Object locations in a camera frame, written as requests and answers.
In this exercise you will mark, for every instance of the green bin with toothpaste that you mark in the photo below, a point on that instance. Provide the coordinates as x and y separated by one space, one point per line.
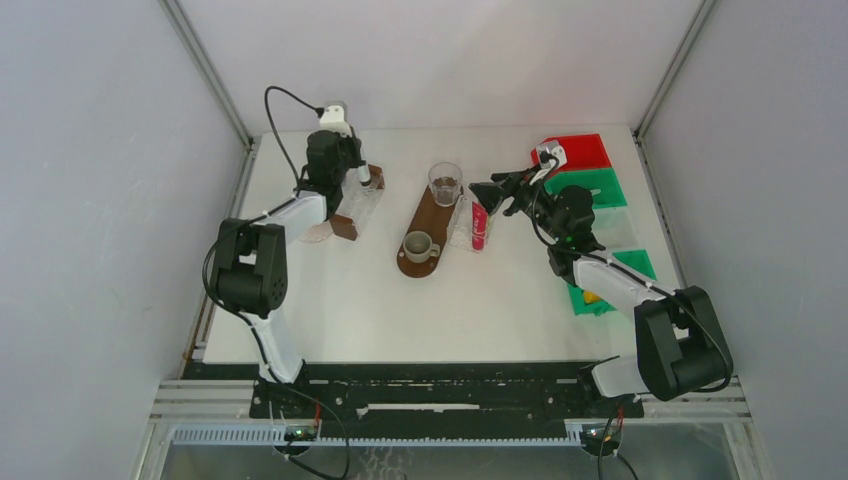
618 284

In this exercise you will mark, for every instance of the white storage bin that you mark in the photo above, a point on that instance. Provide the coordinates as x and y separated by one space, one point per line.
615 229

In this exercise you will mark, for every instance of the red toothpaste tube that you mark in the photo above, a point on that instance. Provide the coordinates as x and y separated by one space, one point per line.
479 226

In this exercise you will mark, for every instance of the yellow toothpaste tube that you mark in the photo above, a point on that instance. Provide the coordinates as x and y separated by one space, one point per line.
590 298

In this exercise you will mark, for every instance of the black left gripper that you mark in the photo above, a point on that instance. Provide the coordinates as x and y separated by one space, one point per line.
353 144

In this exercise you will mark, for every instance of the green bin with toothbrushes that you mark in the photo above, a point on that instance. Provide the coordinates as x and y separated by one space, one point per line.
602 183

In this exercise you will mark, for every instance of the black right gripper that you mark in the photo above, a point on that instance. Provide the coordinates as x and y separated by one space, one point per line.
516 183

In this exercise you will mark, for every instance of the grey ceramic cup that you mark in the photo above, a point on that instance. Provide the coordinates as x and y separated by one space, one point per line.
419 247

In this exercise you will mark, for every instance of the clear glass tumbler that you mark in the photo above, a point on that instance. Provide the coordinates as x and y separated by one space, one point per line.
445 183

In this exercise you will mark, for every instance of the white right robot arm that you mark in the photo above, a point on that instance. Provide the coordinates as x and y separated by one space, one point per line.
680 345

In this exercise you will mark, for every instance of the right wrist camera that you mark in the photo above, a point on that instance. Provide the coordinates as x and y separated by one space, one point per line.
552 157

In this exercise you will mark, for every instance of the red storage bin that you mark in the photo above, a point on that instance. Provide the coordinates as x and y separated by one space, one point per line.
583 152

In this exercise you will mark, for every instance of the clear textured acrylic holder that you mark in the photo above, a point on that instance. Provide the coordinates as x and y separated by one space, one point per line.
459 234

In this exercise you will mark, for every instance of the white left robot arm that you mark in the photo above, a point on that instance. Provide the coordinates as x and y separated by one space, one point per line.
245 271

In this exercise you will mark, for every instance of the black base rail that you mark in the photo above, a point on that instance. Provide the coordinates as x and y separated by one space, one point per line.
440 401

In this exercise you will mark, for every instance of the white toothpaste tube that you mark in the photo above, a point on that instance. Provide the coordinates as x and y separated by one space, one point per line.
363 171

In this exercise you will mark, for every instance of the brown oval wooden tray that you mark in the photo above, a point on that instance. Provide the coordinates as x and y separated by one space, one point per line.
438 222

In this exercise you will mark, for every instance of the clear textured oval tray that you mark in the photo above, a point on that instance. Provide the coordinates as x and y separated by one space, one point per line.
318 228

